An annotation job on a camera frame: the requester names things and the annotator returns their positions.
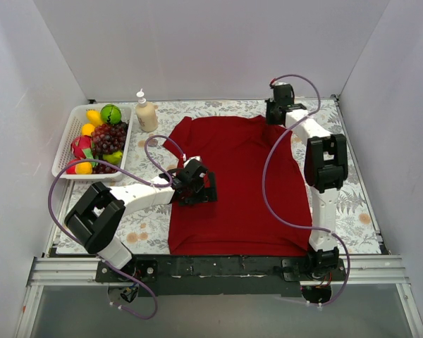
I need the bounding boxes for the white plastic fruit basket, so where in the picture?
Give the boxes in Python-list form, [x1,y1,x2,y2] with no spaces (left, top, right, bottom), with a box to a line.
[51,103,135,182]

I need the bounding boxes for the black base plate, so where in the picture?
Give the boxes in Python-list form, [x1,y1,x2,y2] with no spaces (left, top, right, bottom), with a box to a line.
[95,255,346,297]

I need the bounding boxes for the cream lotion pump bottle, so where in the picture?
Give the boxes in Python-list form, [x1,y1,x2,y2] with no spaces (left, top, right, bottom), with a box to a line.
[135,88,158,132]

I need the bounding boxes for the green toy pear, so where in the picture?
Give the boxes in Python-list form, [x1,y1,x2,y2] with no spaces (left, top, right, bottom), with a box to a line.
[102,151,123,165]

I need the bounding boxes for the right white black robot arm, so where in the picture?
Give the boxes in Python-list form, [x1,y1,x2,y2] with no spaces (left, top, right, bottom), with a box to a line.
[262,78,348,280]

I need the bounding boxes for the red yellow toy peach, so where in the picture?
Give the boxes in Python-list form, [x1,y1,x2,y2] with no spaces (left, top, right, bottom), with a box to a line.
[66,158,92,175]

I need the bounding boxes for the round patterned brooch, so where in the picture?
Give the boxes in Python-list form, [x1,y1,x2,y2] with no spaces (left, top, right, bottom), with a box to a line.
[147,139,158,147]

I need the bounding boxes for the yellow toy mango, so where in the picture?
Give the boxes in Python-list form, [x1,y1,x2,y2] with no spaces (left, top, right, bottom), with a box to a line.
[86,110,104,127]

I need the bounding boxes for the dark purple toy grapes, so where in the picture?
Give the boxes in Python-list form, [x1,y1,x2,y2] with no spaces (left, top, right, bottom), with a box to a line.
[92,161,117,175]

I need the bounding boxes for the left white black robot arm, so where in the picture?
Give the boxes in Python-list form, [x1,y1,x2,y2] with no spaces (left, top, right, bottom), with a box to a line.
[64,157,218,282]

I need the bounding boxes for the aluminium frame rail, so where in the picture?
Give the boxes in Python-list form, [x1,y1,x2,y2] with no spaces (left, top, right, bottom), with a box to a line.
[16,254,423,337]

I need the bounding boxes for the red t-shirt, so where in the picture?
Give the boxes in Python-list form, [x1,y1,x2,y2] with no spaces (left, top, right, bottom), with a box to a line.
[164,116,312,256]

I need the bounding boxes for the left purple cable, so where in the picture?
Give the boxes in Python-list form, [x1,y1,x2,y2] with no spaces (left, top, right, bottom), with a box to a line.
[47,134,190,320]

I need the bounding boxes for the orange toy fruit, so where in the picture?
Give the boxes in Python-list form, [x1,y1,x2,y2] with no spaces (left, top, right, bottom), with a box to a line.
[81,123,95,137]

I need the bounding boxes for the pink toy dragon fruit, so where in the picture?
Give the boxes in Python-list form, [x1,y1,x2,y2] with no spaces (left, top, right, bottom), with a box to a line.
[70,135,94,159]

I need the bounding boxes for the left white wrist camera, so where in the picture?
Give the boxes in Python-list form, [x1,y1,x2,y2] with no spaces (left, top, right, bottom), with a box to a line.
[183,156,202,167]

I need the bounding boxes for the floral tablecloth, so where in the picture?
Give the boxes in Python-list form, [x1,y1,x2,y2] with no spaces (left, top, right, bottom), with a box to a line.
[52,98,381,255]

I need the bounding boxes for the green toy apple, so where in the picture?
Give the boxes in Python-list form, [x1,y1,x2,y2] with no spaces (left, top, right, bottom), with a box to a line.
[100,104,122,125]

